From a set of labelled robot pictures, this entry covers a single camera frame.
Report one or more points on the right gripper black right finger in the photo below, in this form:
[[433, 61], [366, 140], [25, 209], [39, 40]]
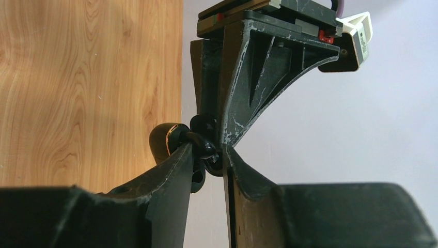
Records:
[[262, 213]]

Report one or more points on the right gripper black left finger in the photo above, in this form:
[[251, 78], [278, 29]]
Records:
[[148, 211]]

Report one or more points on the black earbud charging case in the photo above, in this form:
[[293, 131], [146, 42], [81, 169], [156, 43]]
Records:
[[166, 138]]

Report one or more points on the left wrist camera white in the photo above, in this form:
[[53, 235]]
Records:
[[353, 43]]

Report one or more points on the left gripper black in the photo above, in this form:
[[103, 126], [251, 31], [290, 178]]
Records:
[[260, 58]]

